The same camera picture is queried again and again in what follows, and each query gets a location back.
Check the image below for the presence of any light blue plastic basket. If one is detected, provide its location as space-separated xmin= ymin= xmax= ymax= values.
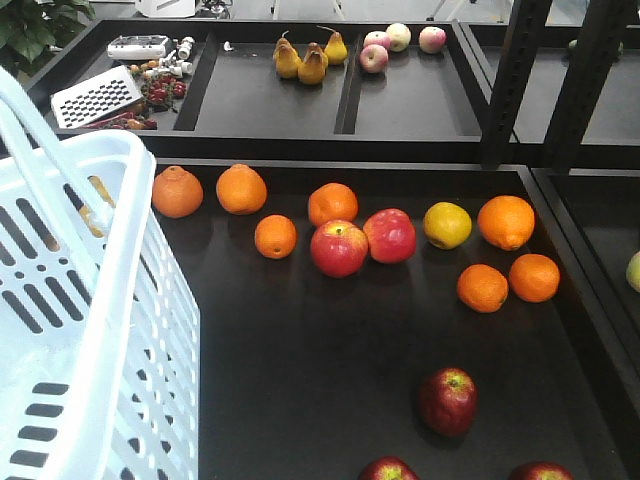
xmin=1 ymin=73 xmax=200 ymax=479

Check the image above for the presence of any orange behind red apples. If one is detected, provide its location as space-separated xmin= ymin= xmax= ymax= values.
xmin=307 ymin=182 xmax=359 ymax=227

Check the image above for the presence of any light red apple left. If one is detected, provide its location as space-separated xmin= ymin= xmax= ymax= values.
xmin=310 ymin=220 xmax=369 ymax=278

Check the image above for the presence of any light red apple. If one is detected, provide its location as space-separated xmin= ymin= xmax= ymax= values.
xmin=310 ymin=220 xmax=369 ymax=278
xmin=363 ymin=208 xmax=417 ymax=264

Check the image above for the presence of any small orange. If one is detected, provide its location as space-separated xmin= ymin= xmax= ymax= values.
xmin=254 ymin=214 xmax=298 ymax=260
xmin=508 ymin=253 xmax=561 ymax=303
xmin=456 ymin=264 xmax=509 ymax=313

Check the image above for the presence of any light red apple right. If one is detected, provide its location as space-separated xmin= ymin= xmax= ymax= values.
xmin=363 ymin=208 xmax=417 ymax=264

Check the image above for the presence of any black wood display table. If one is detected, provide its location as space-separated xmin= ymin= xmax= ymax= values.
xmin=161 ymin=159 xmax=639 ymax=479

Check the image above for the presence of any orange back middle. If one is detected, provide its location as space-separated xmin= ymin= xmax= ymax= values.
xmin=216 ymin=163 xmax=268 ymax=215

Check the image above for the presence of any yellow orange fruit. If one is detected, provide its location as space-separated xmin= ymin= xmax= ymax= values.
xmin=423 ymin=202 xmax=472 ymax=250

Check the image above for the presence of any orange back left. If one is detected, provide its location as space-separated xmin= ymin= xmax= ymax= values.
xmin=151 ymin=165 xmax=204 ymax=218

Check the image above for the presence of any small orange front left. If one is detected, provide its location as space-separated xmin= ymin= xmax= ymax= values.
xmin=456 ymin=264 xmax=509 ymax=313

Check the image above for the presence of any brown pears group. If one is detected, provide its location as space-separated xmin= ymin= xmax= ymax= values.
xmin=272 ymin=25 xmax=349 ymax=86

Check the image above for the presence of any large orange with nub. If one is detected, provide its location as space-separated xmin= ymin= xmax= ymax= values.
xmin=477 ymin=195 xmax=535 ymax=251

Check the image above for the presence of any pink apple back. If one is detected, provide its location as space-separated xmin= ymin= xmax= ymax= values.
xmin=359 ymin=44 xmax=389 ymax=74

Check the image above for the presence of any dark red apple middle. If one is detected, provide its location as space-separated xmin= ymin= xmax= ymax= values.
xmin=418 ymin=367 xmax=479 ymax=438

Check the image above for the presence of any dark red apple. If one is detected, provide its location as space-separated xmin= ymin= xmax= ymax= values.
xmin=418 ymin=367 xmax=479 ymax=438
xmin=357 ymin=456 xmax=419 ymax=480
xmin=508 ymin=461 xmax=574 ymax=480

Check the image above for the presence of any small orange front right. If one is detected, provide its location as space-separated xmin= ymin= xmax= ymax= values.
xmin=508 ymin=253 xmax=561 ymax=303

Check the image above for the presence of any dark red apple left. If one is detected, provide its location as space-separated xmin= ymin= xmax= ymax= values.
xmin=357 ymin=456 xmax=419 ymax=480

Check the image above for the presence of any black back display table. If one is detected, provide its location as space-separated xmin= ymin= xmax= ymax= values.
xmin=24 ymin=18 xmax=640 ymax=166

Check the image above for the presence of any white perforated tray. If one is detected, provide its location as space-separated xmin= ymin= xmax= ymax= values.
xmin=50 ymin=65 xmax=142 ymax=129

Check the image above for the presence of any black right display table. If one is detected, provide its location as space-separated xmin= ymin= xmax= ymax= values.
xmin=532 ymin=168 xmax=639 ymax=364

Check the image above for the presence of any dark red apple front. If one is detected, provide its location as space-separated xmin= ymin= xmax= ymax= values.
xmin=508 ymin=461 xmax=574 ymax=480

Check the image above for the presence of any potted green plant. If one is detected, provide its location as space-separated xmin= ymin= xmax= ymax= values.
xmin=1 ymin=0 xmax=95 ymax=77

